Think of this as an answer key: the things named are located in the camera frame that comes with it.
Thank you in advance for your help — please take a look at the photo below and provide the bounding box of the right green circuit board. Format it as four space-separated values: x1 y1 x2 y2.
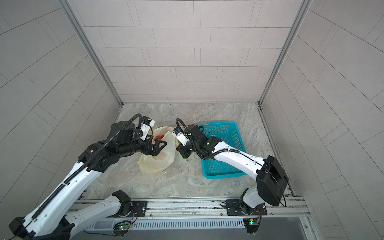
243 218 261 234

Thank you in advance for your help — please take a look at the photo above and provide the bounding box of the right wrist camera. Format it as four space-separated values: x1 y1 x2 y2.
172 127 190 146

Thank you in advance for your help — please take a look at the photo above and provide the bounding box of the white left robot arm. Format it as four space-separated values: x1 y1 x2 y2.
9 114 167 240

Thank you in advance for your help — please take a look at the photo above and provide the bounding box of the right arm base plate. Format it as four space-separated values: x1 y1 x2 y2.
220 199 268 217

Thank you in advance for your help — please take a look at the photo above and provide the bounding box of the left green circuit board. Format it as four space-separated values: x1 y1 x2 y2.
113 221 132 237

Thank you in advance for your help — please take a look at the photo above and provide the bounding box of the cream printed plastic bag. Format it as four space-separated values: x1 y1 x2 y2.
138 126 187 175

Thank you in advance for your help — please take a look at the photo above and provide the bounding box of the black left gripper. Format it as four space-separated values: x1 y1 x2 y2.
117 132 169 157

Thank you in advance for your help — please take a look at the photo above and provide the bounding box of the aluminium mounting rail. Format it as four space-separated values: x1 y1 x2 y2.
133 197 311 220

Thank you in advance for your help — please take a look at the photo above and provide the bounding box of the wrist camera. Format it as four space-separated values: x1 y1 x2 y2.
172 127 190 146
140 116 156 141

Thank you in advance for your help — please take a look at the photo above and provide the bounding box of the green circuit board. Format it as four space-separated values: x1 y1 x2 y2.
113 221 132 237
243 218 261 234

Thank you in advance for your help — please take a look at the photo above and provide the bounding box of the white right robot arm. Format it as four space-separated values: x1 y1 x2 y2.
173 118 289 215

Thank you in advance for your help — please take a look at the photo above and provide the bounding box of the teal plastic basket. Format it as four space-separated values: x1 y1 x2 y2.
197 121 247 180

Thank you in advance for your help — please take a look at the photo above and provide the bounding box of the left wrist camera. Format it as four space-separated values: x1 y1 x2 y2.
140 116 156 141

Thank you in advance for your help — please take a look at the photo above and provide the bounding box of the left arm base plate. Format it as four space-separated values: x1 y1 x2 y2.
108 201 148 219

